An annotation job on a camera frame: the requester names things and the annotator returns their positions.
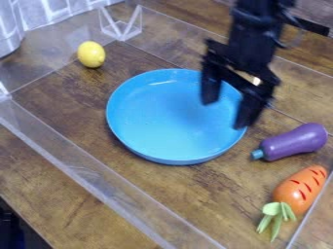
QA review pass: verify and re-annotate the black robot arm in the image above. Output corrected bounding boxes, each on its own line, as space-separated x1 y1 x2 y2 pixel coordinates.
201 0 308 129

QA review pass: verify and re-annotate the yellow toy lemon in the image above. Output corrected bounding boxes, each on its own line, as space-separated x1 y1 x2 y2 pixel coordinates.
76 41 106 68

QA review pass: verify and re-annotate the purple toy eggplant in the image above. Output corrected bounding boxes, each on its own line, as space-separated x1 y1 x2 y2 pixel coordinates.
251 123 328 161

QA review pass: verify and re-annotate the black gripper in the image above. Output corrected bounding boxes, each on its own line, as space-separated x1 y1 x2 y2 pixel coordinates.
201 6 282 129

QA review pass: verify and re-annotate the grey checked curtain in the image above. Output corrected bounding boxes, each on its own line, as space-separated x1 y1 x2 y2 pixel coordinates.
0 0 124 58

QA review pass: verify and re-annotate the clear acrylic corner bracket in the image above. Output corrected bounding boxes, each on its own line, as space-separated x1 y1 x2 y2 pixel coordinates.
98 6 142 42

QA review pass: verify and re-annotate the orange toy carrot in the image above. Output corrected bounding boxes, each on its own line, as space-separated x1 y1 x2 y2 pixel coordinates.
257 165 328 241

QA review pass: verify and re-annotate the clear acrylic enclosure wall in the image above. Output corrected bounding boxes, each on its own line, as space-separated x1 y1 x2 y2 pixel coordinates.
0 83 225 249

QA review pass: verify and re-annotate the blue round tray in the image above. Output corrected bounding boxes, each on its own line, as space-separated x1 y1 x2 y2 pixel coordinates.
106 69 246 165

